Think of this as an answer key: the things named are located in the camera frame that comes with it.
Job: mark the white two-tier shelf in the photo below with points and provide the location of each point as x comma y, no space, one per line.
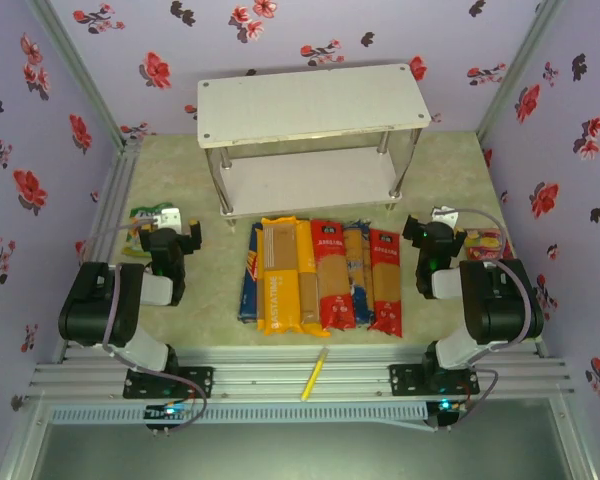
310,100

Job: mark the yellow pencil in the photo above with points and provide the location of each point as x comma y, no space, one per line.
314,375

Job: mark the blue spaghetti box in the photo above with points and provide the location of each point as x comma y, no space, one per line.
247,280

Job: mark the green candy bag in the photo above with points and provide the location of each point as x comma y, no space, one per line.
147,214

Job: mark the aluminium side rail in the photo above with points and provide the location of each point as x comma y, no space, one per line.
117,185

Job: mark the aluminium corner post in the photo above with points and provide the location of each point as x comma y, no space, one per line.
75,65
520,65

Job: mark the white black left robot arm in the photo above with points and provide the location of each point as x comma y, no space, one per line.
90,310

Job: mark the red candy bag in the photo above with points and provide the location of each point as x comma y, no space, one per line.
485,242

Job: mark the aluminium mounting rail beam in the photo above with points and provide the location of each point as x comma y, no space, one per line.
260,375

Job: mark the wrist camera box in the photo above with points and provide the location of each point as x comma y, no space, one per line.
171,219
443,215

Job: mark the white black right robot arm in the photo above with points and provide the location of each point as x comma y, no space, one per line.
500,300

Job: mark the small lit circuit board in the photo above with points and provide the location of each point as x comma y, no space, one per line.
167,412
447,407

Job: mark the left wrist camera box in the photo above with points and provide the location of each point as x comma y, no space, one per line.
171,219

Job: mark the aluminium outer frame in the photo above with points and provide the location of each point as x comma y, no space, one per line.
17,450

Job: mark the clear blue spaghetti bag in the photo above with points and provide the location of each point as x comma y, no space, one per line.
357,250

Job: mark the red spaghetti bag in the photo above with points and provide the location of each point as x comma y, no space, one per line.
332,280
386,280

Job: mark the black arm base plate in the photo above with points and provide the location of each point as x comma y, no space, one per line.
405,380
195,382

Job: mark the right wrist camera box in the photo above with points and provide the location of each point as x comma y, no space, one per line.
443,215

